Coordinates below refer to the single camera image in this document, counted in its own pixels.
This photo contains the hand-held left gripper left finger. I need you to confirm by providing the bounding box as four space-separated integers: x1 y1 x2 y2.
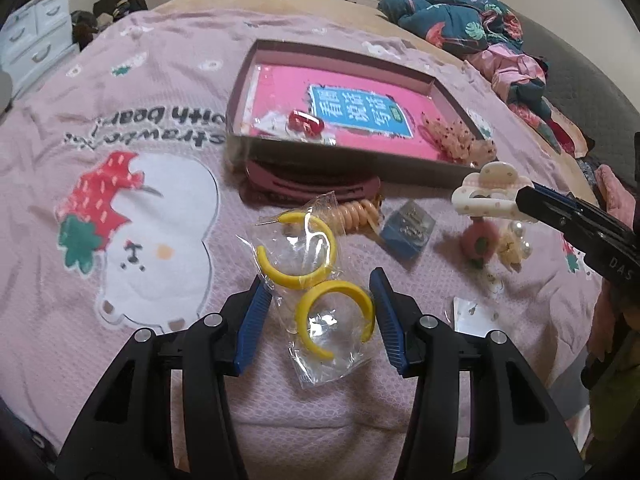
55 275 273 480

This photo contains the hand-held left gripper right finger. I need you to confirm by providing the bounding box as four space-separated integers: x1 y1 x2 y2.
369 267 586 480

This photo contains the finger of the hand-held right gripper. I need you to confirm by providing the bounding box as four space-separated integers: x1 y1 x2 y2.
515 187 633 257
531 185 635 233

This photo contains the pearl hair clip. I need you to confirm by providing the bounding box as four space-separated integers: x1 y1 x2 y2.
500 220 537 267

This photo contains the yellow hoop earring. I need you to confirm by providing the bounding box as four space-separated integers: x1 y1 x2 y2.
295 281 376 360
257 212 335 288

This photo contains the cream hair claw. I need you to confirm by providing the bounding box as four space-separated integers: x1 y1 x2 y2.
451 161 533 221

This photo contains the clear plastic bag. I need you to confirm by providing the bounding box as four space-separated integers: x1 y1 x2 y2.
235 192 377 389

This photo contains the pink flower hair tie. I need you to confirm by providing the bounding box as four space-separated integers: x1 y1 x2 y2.
461 220 501 268

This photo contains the white earring card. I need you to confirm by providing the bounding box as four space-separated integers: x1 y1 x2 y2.
452 296 501 339

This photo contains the blue earring box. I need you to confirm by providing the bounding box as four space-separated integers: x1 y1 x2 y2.
377 199 436 260

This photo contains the clear earring card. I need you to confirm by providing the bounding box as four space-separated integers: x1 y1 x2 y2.
475 267 507 295

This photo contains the orange spiral hair tie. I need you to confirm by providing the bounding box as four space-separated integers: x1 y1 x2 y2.
320 199 383 236

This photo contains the orange tulle scrunchie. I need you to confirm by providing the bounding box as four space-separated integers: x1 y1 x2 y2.
420 112 498 166

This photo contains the maroon hair claw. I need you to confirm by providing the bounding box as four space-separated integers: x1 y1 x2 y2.
240 157 383 206

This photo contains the cardboard box tray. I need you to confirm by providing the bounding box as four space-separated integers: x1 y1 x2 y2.
225 39 493 181

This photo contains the red hair clip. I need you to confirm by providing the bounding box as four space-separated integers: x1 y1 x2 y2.
287 110 323 137

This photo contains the grey headboard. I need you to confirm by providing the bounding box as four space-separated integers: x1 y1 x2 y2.
520 15 640 186

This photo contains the teal floral quilt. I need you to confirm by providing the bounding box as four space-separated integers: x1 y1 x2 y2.
377 0 596 156

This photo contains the pink book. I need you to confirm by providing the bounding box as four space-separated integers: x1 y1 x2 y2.
245 64 483 161

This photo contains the pink printed blanket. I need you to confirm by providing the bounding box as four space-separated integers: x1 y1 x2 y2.
0 7 606 480

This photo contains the dark bag pile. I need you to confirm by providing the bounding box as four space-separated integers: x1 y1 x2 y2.
72 0 151 48

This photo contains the white drawer cabinet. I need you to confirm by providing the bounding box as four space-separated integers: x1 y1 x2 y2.
0 0 81 97

